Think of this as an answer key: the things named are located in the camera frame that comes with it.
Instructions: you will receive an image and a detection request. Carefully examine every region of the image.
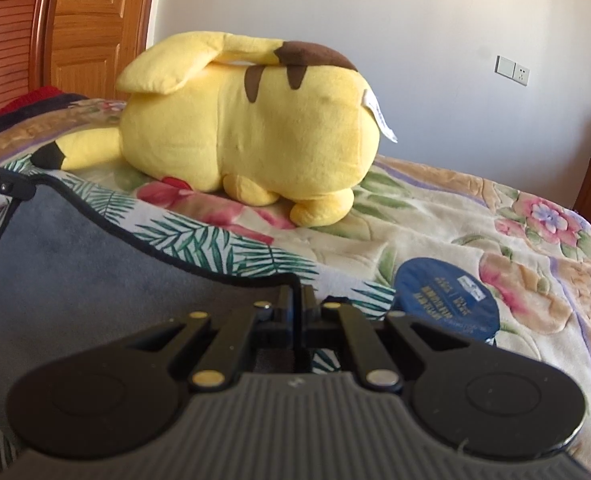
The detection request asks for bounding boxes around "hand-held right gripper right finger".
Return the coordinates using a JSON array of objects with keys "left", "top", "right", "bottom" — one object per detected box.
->
[{"left": 301, "top": 284, "right": 457, "bottom": 393}]

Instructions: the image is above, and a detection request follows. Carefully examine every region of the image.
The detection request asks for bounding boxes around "grey towel with black edge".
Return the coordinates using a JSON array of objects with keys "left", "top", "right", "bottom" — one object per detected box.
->
[{"left": 0, "top": 180, "right": 306, "bottom": 458}]

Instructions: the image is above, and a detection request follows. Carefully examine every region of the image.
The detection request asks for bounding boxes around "wooden panel door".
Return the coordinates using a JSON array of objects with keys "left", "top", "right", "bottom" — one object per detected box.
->
[{"left": 44, "top": 0, "right": 162, "bottom": 102}]

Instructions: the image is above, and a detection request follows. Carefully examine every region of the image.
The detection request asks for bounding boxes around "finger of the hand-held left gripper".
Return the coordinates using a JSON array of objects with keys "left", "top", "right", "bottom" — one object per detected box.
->
[{"left": 0, "top": 151, "right": 37, "bottom": 206}]

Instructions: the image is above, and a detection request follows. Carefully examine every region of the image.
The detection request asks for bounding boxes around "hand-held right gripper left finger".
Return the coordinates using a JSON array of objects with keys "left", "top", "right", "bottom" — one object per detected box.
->
[{"left": 140, "top": 285, "right": 297, "bottom": 392}]

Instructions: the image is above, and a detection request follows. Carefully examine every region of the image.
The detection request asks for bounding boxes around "yellow plush toy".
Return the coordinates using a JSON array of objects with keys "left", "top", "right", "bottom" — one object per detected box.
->
[{"left": 30, "top": 31, "right": 399, "bottom": 227}]

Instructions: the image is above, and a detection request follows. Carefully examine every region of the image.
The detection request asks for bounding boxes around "floral printed blanket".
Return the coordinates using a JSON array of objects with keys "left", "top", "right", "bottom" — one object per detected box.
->
[{"left": 0, "top": 92, "right": 591, "bottom": 480}]

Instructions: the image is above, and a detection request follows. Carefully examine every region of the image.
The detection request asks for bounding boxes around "red knitted cloth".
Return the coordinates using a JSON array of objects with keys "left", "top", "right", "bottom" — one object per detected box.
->
[{"left": 0, "top": 86, "right": 65, "bottom": 122}]

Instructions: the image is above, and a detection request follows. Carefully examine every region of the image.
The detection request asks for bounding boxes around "blue round printed disc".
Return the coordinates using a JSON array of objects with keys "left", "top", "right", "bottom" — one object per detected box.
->
[{"left": 393, "top": 256, "right": 501, "bottom": 347}]

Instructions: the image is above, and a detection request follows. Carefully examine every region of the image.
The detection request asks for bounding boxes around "dark blue cloth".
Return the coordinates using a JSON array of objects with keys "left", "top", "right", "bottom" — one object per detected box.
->
[{"left": 0, "top": 92, "right": 92, "bottom": 143}]

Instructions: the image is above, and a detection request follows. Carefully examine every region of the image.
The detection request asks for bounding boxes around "wooden louvered door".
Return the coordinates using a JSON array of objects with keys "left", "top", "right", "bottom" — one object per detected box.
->
[{"left": 0, "top": 0, "right": 57, "bottom": 123}]

